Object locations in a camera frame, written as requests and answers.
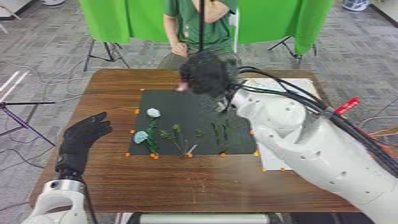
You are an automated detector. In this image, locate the pale grey bar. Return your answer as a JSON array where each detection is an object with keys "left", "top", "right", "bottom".
[{"left": 126, "top": 213, "right": 280, "bottom": 224}]

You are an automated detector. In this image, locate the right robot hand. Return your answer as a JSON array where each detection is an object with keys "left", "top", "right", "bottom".
[{"left": 177, "top": 49, "right": 245, "bottom": 98}]

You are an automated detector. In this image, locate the pink flower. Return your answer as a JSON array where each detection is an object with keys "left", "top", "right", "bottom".
[{"left": 174, "top": 81, "right": 192, "bottom": 93}]

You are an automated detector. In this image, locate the dark mat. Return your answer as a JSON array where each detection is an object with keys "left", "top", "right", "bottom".
[{"left": 128, "top": 89, "right": 259, "bottom": 157}]

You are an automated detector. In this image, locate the white flower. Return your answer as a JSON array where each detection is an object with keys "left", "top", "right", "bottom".
[{"left": 144, "top": 107, "right": 163, "bottom": 156}]

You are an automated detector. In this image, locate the person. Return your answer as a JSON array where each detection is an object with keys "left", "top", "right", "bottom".
[{"left": 156, "top": 0, "right": 241, "bottom": 71}]

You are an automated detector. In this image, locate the black tripod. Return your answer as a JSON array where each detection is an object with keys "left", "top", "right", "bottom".
[{"left": 0, "top": 99, "right": 58, "bottom": 148}]

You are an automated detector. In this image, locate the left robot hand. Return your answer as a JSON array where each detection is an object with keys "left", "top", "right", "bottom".
[{"left": 53, "top": 111, "right": 113, "bottom": 175}]

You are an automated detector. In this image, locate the black cloth stand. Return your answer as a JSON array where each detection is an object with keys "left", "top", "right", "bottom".
[
  {"left": 264, "top": 35, "right": 319, "bottom": 62},
  {"left": 81, "top": 39, "right": 133, "bottom": 73}
]

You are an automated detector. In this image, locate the black vertical pole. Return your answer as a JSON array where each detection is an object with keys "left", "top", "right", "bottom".
[{"left": 197, "top": 0, "right": 208, "bottom": 53}]

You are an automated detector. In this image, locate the blue flower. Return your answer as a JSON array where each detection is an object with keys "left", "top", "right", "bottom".
[{"left": 131, "top": 130, "right": 151, "bottom": 145}]

